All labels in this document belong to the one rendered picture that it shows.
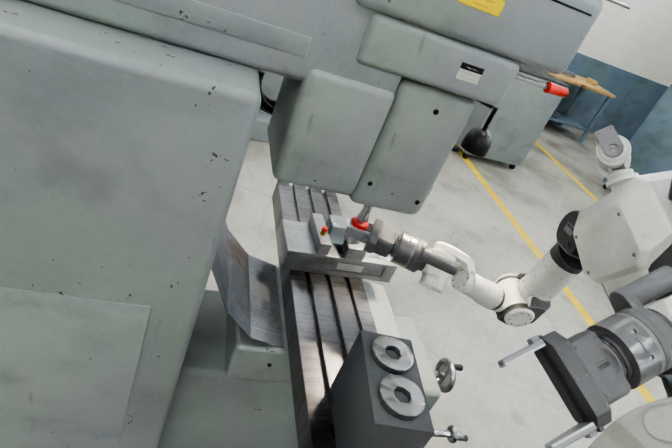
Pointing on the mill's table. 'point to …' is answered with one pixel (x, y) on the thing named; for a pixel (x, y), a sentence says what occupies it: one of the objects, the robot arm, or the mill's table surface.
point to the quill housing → (411, 147)
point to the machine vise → (325, 253)
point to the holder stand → (380, 396)
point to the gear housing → (436, 60)
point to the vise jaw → (353, 251)
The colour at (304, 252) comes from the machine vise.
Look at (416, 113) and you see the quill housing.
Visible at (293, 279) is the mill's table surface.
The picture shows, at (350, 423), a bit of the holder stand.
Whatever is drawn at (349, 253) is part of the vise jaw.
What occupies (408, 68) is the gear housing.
